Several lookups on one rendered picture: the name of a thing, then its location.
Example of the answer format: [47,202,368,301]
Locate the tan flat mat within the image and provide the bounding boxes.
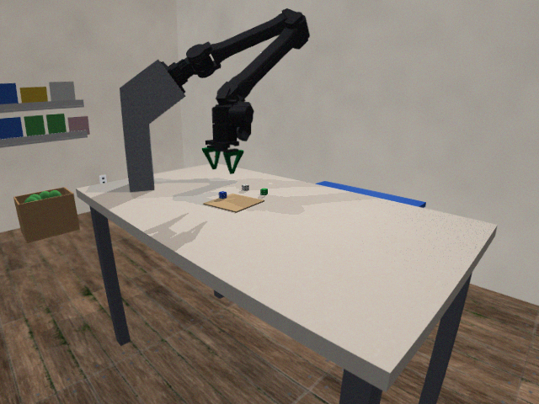
[203,194,264,213]

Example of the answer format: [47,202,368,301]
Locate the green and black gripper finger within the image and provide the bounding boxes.
[223,150,243,174]
[202,147,221,169]

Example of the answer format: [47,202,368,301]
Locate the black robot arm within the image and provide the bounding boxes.
[162,8,310,141]

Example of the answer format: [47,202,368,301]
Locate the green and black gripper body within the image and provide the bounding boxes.
[205,124,239,152]

